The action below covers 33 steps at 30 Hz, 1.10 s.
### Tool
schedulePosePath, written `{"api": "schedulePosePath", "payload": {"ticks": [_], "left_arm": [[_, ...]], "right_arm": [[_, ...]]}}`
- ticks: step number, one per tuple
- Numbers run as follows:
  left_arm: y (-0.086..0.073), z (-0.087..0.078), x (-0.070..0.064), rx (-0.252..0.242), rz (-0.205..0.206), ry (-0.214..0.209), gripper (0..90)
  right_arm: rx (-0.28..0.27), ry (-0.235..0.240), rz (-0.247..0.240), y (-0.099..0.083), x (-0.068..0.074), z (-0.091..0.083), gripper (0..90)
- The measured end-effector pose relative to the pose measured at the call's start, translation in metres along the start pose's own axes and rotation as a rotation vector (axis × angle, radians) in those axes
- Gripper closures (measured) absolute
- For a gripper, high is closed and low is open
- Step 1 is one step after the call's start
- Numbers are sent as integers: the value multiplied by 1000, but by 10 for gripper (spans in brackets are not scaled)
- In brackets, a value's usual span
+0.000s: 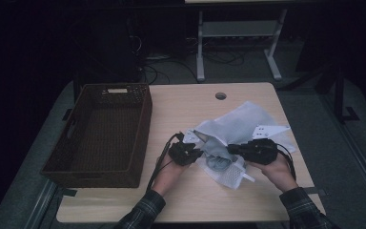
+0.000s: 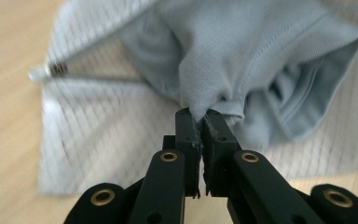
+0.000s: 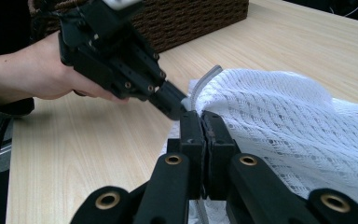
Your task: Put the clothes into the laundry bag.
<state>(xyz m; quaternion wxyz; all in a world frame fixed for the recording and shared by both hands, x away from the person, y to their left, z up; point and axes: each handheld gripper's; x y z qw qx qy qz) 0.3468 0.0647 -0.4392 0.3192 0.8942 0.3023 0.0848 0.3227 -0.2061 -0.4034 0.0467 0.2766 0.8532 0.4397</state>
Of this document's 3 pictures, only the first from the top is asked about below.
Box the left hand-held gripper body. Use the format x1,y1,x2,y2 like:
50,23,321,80
168,128,202,167

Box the person's right hand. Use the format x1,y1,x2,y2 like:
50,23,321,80
248,153,298,194

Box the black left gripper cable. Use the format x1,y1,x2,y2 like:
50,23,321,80
145,132,186,193

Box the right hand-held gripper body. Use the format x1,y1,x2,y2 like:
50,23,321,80
234,124,292,166

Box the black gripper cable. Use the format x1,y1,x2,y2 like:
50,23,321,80
275,142,297,181
145,132,186,193

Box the grey metal floor rail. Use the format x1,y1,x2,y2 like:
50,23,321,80
319,94,366,213
24,179,59,229

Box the white mesh laundry bag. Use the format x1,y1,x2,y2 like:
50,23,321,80
184,100,297,191

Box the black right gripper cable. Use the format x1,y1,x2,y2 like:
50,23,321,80
275,142,297,181

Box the person's left hand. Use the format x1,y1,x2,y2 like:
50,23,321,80
152,155,189,198

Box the black tape strip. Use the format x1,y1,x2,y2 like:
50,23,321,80
304,187,329,196
59,187,78,198

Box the tangle of black floor cables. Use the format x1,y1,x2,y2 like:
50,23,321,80
137,47,246,85

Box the black metal stand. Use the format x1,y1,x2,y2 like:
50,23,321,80
314,63,360,125

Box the light blue garment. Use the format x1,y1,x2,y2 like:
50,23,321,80
199,133,236,172

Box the brown wicker basket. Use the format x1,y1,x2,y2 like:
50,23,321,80
39,83,153,189

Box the white metal desk frame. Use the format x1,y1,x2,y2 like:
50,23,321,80
195,9,289,82

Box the white power strip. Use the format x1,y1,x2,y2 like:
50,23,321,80
146,54,172,61

